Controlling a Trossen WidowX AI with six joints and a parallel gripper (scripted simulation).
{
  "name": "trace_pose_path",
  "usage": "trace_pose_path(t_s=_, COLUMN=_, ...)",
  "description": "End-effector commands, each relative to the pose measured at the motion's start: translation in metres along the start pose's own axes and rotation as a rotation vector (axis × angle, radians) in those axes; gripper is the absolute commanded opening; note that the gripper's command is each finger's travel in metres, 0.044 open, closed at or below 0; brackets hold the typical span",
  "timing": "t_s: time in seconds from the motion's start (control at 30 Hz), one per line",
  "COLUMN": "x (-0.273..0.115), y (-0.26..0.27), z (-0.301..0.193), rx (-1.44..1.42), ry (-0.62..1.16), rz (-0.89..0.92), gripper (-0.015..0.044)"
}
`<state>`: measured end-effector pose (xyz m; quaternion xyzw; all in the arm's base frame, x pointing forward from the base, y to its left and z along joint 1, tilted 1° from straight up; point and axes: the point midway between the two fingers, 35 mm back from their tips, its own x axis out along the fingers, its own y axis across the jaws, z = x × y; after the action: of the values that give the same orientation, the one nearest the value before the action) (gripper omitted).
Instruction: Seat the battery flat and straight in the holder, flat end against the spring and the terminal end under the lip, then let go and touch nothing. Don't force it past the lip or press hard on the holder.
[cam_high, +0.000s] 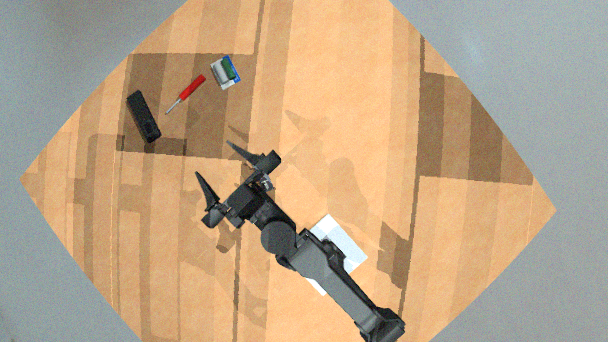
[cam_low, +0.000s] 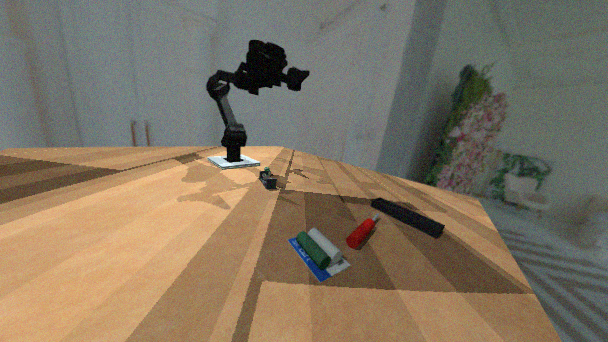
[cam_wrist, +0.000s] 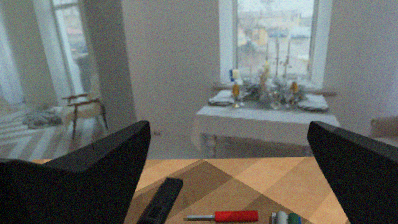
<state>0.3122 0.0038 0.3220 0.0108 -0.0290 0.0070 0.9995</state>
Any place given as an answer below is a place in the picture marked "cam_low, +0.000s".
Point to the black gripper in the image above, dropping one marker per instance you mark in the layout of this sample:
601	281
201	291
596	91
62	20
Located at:
267	71

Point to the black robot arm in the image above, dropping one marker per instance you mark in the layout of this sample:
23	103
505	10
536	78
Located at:
234	135

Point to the red screwdriver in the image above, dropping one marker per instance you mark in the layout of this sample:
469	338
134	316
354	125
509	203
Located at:
357	236

